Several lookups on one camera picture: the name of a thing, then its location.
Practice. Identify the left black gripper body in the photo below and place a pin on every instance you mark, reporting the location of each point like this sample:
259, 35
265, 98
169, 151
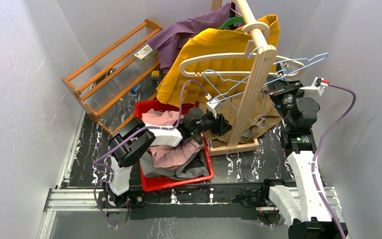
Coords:
218, 123

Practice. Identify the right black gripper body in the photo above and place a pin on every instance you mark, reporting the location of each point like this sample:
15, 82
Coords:
288, 88

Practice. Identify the khaki tan garment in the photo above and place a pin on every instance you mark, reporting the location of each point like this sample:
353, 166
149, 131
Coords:
264, 116

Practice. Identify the beige plastic hanger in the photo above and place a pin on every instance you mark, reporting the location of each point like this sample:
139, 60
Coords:
224, 64

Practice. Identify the grey pleated skirt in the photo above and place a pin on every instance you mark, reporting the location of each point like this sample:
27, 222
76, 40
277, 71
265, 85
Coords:
194, 167

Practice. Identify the pink ruffled garment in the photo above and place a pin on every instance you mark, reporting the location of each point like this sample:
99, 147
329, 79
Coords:
166, 156

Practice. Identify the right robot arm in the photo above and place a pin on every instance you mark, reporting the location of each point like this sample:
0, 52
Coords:
311, 215

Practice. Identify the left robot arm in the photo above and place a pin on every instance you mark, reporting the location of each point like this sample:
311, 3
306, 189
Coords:
165, 144

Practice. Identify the green hanger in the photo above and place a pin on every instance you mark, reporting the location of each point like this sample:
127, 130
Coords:
232, 23

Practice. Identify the wooden clothes rack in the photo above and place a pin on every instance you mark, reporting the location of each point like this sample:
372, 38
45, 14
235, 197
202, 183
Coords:
264, 59

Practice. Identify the mustard yellow garment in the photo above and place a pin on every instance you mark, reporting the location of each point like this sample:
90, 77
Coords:
209, 41

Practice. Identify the small yellow black object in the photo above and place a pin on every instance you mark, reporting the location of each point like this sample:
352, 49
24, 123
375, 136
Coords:
155, 75

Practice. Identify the small blue object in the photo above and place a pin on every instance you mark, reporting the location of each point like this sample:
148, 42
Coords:
136, 89

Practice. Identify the purple garment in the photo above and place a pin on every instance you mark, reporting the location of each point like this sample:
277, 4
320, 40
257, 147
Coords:
169, 41

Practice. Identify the small white box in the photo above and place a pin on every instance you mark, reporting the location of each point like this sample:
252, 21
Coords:
144, 53

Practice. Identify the orange wooden shoe rack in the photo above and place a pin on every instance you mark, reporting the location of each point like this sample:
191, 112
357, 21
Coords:
102, 86

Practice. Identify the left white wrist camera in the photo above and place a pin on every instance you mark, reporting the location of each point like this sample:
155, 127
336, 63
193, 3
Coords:
213, 105

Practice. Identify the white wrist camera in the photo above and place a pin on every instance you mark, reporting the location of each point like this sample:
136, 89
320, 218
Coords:
213, 105
316, 89

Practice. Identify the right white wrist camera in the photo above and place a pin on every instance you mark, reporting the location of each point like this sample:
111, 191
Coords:
316, 89

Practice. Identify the black metal base frame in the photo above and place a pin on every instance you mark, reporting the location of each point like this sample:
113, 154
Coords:
192, 201

